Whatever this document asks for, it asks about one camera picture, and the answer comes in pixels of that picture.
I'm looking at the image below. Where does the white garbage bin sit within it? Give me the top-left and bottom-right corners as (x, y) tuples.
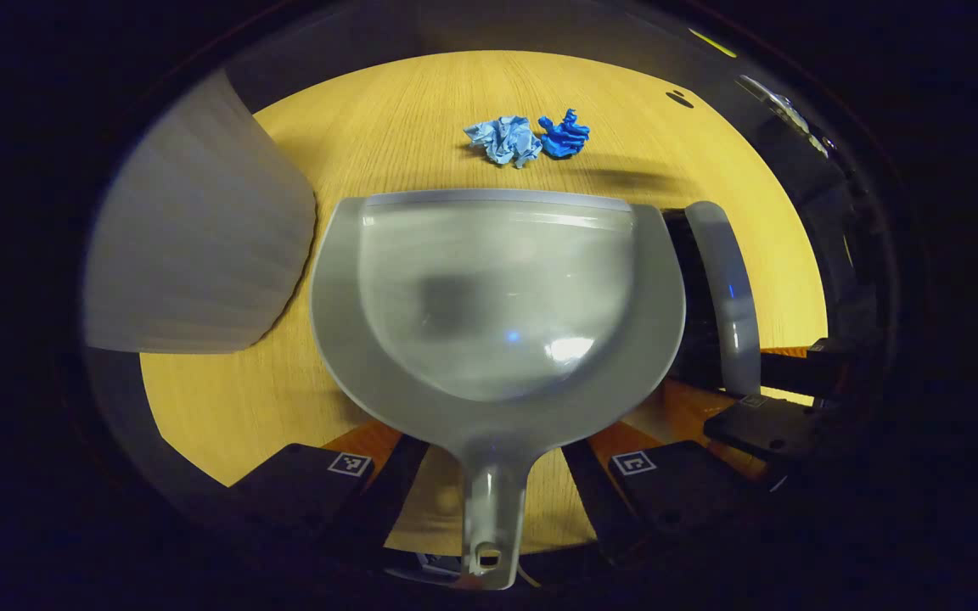
(81, 68), (318, 356)

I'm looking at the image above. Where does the dark blue trash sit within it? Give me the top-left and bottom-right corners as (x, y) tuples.
(537, 109), (591, 160)

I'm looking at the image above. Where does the small grey broom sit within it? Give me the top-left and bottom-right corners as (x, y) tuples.
(661, 200), (763, 398)

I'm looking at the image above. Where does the grey dustpan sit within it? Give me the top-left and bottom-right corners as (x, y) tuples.
(309, 188), (687, 591)

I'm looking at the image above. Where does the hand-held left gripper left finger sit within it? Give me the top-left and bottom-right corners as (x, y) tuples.
(230, 422), (432, 561)

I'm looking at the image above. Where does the light blue paper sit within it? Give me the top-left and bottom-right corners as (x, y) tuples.
(464, 115), (543, 169)

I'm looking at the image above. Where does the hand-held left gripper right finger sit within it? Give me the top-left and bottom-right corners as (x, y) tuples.
(561, 422), (766, 561)

